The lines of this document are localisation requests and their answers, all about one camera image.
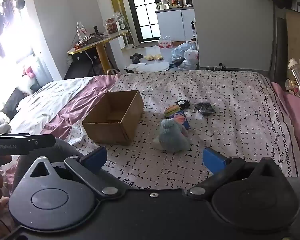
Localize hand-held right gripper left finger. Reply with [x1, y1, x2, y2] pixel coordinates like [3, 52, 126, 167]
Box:
[25, 146, 127, 197]

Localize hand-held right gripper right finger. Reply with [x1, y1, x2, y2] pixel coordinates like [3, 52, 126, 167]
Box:
[187, 147, 282, 197]

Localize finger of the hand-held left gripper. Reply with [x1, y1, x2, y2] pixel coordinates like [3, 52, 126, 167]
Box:
[27, 134, 56, 152]

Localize brown cardboard box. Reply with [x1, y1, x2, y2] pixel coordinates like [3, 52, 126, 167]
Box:
[82, 90, 145, 146]

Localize blue planet print tissue packet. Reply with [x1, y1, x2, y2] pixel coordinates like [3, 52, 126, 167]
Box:
[169, 110, 192, 131]

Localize black item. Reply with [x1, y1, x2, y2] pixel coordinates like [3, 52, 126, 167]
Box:
[194, 102, 215, 116]

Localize hamburger plush toy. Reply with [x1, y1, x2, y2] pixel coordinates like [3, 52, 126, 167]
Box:
[164, 105, 182, 118]

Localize person's leg in grey pants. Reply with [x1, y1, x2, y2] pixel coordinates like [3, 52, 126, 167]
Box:
[14, 138, 84, 193]

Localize white and mauve quilt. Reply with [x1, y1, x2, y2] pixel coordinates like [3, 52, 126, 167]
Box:
[0, 74, 122, 190]

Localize white pillow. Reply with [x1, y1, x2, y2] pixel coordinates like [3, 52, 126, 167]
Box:
[16, 76, 38, 95]

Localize patterned white bed sheet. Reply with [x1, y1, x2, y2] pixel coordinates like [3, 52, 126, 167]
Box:
[70, 70, 300, 191]

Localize pink plush toy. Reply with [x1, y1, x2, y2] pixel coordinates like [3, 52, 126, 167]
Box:
[24, 65, 36, 78]

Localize black low cabinet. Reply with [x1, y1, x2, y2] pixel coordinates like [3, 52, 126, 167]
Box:
[64, 54, 97, 80]

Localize black power strip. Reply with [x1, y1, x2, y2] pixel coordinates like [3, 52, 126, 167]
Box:
[206, 64, 227, 71]

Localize pink blanket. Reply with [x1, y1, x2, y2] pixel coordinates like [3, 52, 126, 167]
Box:
[271, 81, 300, 177]

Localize white plastic bag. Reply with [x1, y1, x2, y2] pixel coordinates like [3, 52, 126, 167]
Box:
[177, 49, 200, 70]

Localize round gold-rimmed table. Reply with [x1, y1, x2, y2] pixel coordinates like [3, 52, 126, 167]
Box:
[67, 29, 129, 74]

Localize white floor mat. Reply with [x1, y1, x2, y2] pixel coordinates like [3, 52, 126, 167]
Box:
[127, 62, 170, 73]

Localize blue plastic bag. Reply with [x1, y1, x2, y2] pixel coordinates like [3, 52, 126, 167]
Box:
[170, 41, 197, 64]

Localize clear water bottle red label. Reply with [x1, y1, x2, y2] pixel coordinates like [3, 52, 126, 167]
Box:
[76, 22, 88, 42]

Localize clear bottle white cap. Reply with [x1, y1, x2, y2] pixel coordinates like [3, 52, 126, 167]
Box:
[288, 58, 300, 88]

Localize hanging clothes at window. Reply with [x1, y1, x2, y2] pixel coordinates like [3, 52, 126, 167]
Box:
[0, 0, 25, 65]

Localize pack of water bottles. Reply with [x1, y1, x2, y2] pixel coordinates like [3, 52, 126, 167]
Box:
[158, 36, 174, 49]

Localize dark grey board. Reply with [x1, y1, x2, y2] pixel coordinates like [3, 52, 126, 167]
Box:
[274, 17, 288, 80]

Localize white standing fan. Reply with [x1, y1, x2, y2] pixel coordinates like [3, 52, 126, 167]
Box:
[116, 15, 135, 48]

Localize red patterned box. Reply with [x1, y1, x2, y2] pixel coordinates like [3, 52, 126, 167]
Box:
[104, 19, 118, 34]

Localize white kitchen cabinet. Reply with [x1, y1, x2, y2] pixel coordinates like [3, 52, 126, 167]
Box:
[155, 7, 195, 42]

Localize brown cardboard sheet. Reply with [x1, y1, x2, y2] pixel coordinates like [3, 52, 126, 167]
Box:
[286, 11, 300, 68]

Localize black framed glass door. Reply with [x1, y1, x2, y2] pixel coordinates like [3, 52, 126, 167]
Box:
[124, 0, 160, 43]

